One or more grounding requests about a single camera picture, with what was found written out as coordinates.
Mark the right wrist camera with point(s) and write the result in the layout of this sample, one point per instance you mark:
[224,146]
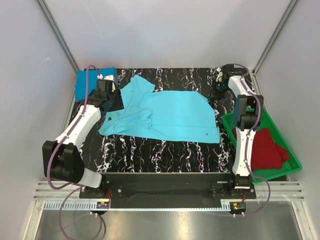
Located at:
[226,71]

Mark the white slotted cable duct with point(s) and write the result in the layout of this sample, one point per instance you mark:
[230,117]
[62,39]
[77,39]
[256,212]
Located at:
[77,205]

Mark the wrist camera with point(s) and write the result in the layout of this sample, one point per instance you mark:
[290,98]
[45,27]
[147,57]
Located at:
[226,71]
[106,83]

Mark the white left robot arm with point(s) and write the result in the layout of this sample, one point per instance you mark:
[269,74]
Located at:
[62,162]

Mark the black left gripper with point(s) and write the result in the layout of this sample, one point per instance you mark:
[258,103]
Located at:
[114,103]

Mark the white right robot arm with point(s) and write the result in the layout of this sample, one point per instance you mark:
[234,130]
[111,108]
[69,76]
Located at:
[247,116]

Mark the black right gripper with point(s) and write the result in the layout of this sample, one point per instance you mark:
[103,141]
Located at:
[216,92]

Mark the green plastic tray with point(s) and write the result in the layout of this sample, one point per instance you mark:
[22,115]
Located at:
[291,166]

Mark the red t shirt in tray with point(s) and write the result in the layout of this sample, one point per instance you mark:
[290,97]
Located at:
[256,150]

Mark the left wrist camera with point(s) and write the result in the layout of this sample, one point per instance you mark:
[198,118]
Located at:
[106,83]

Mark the light blue t shirt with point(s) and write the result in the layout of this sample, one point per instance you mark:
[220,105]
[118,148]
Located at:
[168,115]

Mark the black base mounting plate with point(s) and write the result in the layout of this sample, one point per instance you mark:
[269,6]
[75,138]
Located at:
[168,191]

